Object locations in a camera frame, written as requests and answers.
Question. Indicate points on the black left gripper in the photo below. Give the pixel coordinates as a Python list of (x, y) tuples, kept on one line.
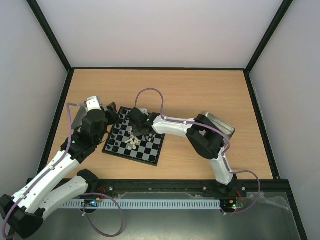
[(113, 115)]

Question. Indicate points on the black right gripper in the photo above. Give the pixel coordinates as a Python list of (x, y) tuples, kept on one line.
[(137, 124)]

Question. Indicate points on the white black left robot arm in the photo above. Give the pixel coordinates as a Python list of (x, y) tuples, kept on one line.
[(24, 212)]

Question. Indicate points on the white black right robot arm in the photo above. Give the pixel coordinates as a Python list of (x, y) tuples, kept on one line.
[(205, 137)]

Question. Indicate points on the black white chess board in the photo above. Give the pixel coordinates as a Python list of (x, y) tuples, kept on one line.
[(146, 152)]

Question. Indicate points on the silver metal tray left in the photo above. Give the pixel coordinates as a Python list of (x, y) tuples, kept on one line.
[(77, 122)]

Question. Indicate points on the silver metal tray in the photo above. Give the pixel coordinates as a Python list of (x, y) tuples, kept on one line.
[(220, 125), (77, 122)]

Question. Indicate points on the silver metal tray right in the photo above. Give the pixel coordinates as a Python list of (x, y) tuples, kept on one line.
[(220, 125)]

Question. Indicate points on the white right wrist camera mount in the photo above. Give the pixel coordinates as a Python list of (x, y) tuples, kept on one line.
[(144, 111)]

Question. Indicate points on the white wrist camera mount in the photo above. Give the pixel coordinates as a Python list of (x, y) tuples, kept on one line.
[(93, 103), (144, 111)]

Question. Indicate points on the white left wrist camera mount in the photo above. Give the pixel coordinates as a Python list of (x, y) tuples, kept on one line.
[(93, 103)]

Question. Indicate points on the light blue cable duct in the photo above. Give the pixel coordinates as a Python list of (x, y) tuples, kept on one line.
[(145, 204)]

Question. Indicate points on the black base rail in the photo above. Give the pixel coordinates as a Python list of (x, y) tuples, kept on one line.
[(204, 188)]

